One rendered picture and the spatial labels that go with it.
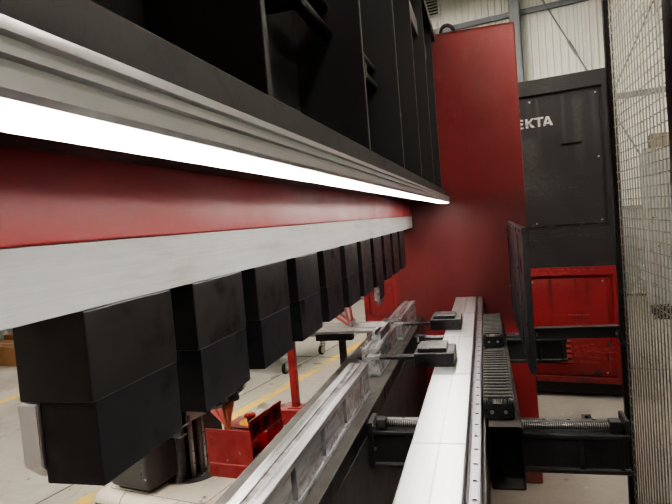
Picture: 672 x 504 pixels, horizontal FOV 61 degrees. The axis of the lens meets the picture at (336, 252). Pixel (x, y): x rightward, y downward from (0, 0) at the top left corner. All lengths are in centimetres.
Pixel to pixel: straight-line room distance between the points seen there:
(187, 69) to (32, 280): 23
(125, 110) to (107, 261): 33
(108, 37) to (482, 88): 273
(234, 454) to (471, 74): 209
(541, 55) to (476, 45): 641
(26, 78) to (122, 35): 11
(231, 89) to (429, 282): 258
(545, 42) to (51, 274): 913
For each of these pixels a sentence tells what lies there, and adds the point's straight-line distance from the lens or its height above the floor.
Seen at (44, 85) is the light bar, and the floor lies 146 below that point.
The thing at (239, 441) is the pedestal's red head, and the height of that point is 78.
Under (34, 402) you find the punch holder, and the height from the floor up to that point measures 125.
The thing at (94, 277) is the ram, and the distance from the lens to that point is 58.
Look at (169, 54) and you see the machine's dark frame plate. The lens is 37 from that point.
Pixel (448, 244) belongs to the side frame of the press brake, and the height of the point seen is 124.
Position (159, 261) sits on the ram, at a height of 137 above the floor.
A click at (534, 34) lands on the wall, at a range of 950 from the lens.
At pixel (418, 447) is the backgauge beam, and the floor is 98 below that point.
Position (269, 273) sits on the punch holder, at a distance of 96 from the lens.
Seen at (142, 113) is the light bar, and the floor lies 146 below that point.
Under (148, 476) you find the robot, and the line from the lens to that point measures 277.
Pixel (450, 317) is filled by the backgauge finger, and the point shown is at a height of 103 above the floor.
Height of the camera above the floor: 140
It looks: 3 degrees down
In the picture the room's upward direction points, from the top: 5 degrees counter-clockwise
